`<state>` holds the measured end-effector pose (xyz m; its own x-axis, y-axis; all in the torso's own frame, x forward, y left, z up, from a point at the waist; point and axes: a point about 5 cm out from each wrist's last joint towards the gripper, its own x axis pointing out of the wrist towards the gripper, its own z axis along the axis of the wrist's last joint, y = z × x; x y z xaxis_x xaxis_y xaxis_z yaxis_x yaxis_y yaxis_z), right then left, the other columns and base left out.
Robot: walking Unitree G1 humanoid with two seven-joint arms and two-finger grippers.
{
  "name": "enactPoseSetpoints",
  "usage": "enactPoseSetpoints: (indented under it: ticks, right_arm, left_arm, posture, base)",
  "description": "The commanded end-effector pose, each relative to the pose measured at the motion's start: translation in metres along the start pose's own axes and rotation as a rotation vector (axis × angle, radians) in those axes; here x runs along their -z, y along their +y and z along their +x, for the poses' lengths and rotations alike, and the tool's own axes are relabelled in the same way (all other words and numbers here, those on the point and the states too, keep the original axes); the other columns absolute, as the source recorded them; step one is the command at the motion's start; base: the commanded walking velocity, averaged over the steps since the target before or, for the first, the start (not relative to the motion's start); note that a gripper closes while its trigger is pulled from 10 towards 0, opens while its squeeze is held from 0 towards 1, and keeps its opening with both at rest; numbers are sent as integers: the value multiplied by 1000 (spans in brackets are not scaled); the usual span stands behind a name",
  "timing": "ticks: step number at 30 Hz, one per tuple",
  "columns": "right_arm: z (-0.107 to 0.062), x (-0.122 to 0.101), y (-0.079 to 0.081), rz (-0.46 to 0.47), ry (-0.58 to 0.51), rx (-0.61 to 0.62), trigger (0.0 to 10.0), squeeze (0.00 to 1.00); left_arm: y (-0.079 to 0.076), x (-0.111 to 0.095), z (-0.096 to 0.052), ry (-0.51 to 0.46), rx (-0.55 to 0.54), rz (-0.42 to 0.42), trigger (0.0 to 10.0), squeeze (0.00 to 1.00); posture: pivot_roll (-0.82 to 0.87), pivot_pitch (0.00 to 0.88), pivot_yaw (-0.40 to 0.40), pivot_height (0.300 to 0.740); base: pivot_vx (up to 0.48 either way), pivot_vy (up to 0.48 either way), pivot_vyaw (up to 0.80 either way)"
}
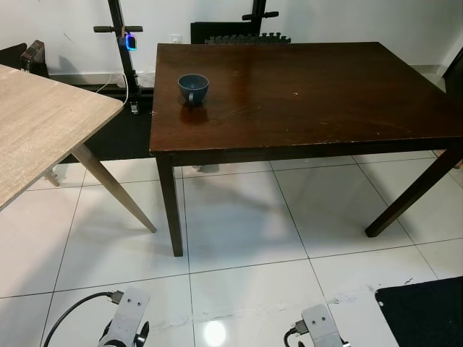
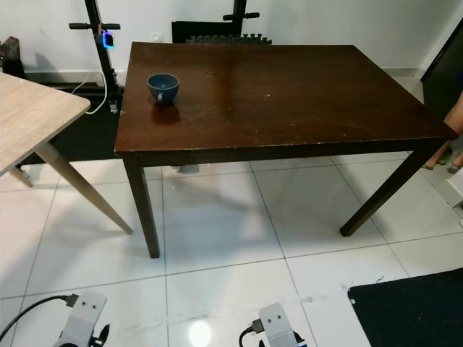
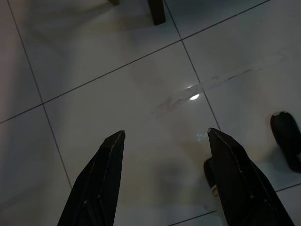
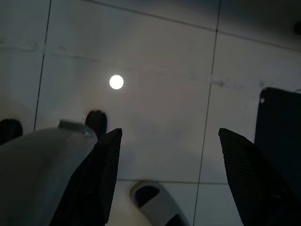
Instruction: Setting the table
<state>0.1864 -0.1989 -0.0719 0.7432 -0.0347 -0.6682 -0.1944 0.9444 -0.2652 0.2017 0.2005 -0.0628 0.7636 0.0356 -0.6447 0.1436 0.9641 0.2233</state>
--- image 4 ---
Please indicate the black robot foot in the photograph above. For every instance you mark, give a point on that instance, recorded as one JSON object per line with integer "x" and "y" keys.
{"x": 95, "y": 122}
{"x": 9, "y": 130}

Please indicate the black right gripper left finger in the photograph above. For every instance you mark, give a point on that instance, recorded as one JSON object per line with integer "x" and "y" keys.
{"x": 103, "y": 169}

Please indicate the grey robot right leg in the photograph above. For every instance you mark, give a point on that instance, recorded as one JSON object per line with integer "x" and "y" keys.
{"x": 35, "y": 174}

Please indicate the dark rounded flat panel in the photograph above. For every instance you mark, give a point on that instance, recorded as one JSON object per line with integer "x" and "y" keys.
{"x": 282, "y": 117}

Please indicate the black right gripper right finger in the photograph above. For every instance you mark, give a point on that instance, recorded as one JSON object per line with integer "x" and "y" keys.
{"x": 249, "y": 179}

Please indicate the white grey slipper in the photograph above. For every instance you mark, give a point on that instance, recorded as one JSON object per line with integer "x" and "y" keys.
{"x": 162, "y": 207}

